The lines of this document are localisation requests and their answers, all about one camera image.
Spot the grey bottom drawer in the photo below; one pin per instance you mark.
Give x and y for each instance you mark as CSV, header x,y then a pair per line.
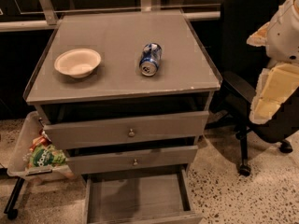
x,y
144,196

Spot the grey drawer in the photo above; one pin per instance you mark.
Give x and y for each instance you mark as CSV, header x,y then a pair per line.
x,y
131,160
127,130
144,196

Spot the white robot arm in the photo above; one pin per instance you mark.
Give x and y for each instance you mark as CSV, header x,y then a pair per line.
x,y
280,78

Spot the grey drawer cabinet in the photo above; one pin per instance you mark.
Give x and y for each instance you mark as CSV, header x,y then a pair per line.
x,y
116,89

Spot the grey middle drawer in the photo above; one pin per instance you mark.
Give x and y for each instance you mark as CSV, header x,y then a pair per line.
x,y
131,160

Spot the grey top drawer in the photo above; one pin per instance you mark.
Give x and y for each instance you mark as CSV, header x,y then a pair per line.
x,y
127,130

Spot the blue soda can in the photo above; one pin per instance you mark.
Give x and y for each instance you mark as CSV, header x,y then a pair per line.
x,y
150,59

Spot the white paper bowl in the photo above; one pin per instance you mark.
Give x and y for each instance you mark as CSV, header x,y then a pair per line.
x,y
77,63

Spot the red snack bag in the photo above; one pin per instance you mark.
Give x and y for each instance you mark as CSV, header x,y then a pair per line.
x,y
42,139

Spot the green snack bag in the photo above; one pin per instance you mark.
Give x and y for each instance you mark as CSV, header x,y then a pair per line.
x,y
46,156

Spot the clear plastic side bin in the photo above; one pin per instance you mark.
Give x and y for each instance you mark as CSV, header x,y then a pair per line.
x,y
18,164

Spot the black office chair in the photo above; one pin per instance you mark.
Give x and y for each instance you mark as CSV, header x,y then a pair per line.
x,y
240,64

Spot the black cart leg with caster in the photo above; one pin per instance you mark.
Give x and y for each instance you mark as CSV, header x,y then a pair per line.
x,y
10,209

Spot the metal rail with brackets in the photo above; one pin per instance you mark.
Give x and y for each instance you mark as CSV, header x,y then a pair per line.
x,y
30,15

